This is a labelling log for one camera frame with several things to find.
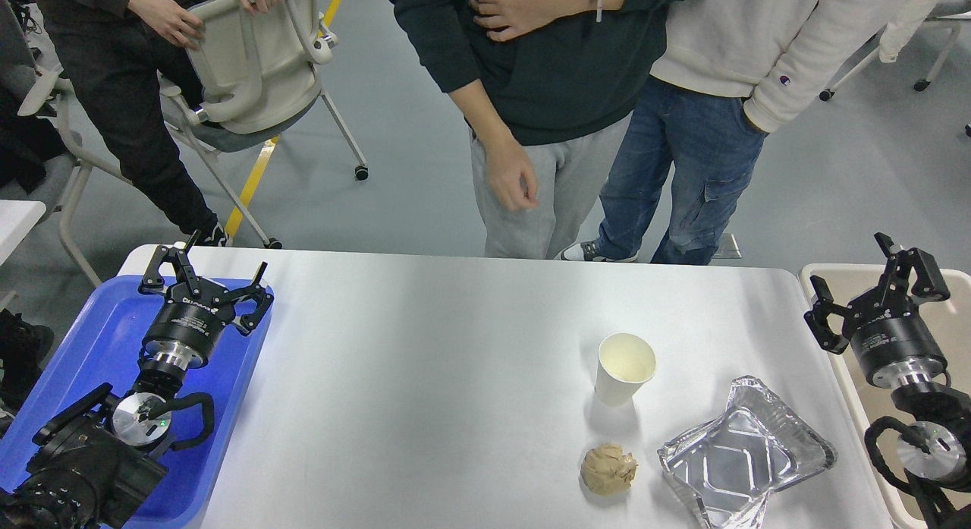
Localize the grey chair at left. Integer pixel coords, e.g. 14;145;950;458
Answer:
1;0;119;286

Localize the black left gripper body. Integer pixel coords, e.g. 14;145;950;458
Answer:
143;289;233;369

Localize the person in blue jeans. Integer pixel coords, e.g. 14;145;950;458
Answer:
470;0;949;266

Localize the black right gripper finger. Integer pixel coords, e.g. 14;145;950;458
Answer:
874;232;951;305
804;276;869;355

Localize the person in grey sweatpants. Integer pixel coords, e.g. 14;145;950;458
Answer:
389;0;686;260

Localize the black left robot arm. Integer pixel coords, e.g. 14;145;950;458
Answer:
2;245;276;528

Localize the person in black clothes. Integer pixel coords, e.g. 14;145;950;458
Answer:
29;0;285;247

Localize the blue plastic tray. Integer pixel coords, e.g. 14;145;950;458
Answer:
1;276;271;528

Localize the white chair at right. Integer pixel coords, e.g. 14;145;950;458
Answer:
819;0;971;102

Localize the beige office chair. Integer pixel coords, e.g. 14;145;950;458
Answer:
159;0;369;249

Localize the crumpled brown paper ball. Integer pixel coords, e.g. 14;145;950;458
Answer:
580;443;639;496

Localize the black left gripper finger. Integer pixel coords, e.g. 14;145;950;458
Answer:
222;262;275;336
138;244;200;298

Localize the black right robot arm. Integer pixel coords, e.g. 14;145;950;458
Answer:
804;232;970;528

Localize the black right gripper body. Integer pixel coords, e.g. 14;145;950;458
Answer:
846;290;947;389

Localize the white paper cup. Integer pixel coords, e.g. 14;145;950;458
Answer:
594;333;658;407

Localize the white side table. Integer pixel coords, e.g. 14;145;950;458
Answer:
0;198;46;265

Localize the aluminium foil tray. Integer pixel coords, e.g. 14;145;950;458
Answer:
658;376;838;528

